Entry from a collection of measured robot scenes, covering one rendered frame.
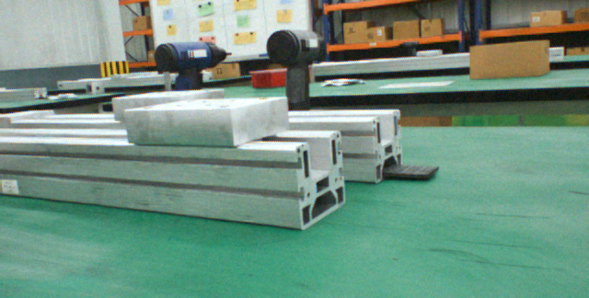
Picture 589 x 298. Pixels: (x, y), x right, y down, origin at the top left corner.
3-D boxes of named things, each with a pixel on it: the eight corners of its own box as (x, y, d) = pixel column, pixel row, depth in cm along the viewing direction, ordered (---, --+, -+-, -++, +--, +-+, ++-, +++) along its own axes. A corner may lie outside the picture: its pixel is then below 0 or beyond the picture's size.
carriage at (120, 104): (116, 136, 92) (110, 97, 91) (162, 127, 101) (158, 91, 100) (184, 138, 84) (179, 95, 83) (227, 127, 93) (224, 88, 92)
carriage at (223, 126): (130, 166, 63) (122, 109, 62) (192, 148, 72) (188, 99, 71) (236, 172, 55) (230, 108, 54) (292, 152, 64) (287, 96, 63)
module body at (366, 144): (17, 162, 110) (10, 121, 109) (60, 152, 118) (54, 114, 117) (375, 184, 68) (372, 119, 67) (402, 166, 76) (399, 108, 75)
